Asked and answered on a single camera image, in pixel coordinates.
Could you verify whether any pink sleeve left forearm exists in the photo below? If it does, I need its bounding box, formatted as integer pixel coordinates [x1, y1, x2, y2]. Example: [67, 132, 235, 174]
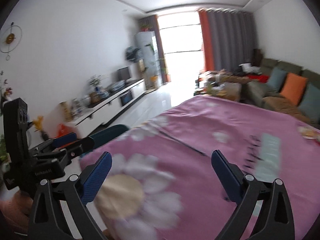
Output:
[1, 190, 33, 234]

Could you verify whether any teal trash bin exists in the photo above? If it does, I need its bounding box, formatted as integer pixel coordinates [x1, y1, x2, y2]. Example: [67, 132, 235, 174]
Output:
[90, 124, 129, 150]

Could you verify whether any orange plastic bag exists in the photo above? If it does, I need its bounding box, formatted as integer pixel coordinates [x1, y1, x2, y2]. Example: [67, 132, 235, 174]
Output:
[56, 124, 74, 138]

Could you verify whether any white black tv cabinet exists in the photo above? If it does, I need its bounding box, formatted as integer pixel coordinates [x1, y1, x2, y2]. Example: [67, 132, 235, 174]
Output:
[65, 79, 146, 138]

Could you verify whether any small black monitor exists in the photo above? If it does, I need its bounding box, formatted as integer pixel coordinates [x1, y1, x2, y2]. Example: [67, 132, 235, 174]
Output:
[117, 67, 131, 83]

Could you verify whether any clear cracker snack bag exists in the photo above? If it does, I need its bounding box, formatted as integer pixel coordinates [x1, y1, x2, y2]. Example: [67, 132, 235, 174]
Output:
[298, 126, 319, 140]

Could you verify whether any pink floral table blanket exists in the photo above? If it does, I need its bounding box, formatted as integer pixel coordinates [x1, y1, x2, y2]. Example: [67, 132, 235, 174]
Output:
[80, 96, 319, 239]

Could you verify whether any tall green potted plant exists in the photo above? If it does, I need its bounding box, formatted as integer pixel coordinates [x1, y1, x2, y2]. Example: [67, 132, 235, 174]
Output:
[145, 42, 165, 87]

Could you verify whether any teal cushion near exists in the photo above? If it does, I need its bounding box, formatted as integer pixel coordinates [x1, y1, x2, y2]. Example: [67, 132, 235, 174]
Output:
[298, 83, 320, 124]

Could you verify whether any teal cushion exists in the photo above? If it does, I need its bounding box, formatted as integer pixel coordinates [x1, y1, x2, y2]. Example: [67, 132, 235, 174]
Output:
[266, 67, 287, 92]
[298, 83, 320, 124]

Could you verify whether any white standing air conditioner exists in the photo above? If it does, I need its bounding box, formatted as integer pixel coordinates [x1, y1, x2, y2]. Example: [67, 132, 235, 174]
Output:
[135, 31, 162, 89]

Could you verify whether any dark green sofa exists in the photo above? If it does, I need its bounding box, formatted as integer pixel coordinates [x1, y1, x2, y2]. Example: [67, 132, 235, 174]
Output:
[244, 59, 319, 128]

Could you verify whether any orange cushion far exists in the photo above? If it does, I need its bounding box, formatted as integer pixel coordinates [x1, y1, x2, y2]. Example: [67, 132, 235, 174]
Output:
[280, 73, 308, 106]

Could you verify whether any teal cushion far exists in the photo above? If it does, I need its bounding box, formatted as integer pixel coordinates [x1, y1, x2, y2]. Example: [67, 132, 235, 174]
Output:
[266, 67, 287, 92]

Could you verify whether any cluttered black coffee table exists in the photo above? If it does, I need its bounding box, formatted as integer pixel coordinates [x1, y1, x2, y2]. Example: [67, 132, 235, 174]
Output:
[194, 70, 250, 102]

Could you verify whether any grey orange curtain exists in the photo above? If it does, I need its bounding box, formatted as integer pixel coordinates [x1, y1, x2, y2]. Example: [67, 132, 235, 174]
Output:
[198, 9, 257, 72]

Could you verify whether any round wall clock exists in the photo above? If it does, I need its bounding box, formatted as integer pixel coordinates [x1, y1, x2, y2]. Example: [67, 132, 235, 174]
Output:
[1, 22, 23, 61]

